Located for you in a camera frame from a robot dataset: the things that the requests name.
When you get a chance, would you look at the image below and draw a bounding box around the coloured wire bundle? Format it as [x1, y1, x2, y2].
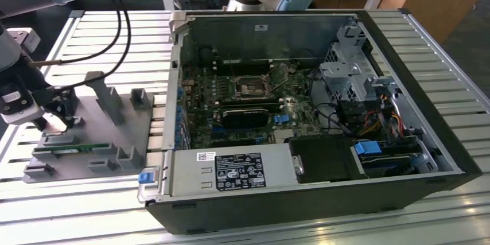
[359, 92, 403, 137]

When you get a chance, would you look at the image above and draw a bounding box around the green motherboard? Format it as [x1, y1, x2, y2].
[175, 61, 326, 150]

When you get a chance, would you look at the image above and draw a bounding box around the blue disk carrier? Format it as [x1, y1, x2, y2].
[354, 141, 382, 157]

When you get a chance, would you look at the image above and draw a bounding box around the black open PC case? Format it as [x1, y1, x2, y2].
[144, 9, 483, 236]

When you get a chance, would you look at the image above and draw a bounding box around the CPU socket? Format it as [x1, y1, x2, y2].
[234, 76, 275, 98]

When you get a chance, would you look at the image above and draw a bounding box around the silver metal drive cage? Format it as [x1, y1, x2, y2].
[319, 25, 395, 103]

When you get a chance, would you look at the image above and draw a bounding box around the black plastic shroud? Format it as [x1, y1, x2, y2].
[286, 135, 368, 184]

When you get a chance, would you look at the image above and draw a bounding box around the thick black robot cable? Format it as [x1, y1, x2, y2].
[49, 0, 132, 90]

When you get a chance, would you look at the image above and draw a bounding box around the black internal wire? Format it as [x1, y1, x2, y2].
[310, 69, 358, 137]

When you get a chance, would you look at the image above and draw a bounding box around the silver square CPU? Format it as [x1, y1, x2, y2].
[43, 112, 71, 136]

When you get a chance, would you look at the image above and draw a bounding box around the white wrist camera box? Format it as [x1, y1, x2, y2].
[0, 83, 45, 126]
[7, 28, 41, 54]

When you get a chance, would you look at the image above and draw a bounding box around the silver chipset heatsink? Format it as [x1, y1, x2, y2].
[275, 130, 294, 143]

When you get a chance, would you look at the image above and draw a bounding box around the green RAM stick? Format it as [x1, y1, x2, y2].
[33, 143, 111, 154]

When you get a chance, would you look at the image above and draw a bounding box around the silver power supply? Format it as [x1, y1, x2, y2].
[168, 149, 300, 196]

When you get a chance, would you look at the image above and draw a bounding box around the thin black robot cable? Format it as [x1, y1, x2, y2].
[29, 0, 124, 65]

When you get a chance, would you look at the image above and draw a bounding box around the metal socket cover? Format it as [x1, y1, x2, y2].
[267, 63, 299, 84]

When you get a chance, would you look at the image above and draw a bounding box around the thin wire locking lever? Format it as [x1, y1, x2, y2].
[270, 68, 291, 93]

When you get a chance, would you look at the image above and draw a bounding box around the grey plastic parts rack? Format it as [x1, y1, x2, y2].
[23, 71, 156, 184]

